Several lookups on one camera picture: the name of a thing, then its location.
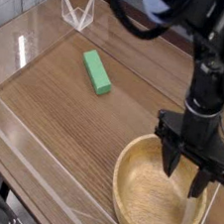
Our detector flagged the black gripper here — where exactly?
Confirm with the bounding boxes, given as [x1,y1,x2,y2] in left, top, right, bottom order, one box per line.
[155,99,224,198]

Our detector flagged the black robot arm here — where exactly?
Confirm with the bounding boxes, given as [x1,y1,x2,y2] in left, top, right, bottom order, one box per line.
[143,0,224,198]

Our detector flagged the wooden bowl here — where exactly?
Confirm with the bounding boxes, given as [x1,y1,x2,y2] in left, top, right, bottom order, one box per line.
[112,134,208,224]

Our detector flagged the green rectangular block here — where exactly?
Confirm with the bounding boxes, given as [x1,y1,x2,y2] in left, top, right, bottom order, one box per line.
[83,50,112,95]

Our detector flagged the clear acrylic tray wall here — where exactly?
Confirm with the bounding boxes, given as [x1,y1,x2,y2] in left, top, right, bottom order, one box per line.
[0,98,117,224]

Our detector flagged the black cable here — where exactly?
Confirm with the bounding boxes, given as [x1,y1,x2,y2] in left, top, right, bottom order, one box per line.
[90,0,192,46]

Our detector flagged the clear acrylic corner bracket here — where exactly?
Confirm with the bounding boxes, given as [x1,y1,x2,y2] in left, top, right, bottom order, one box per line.
[60,0,95,32]

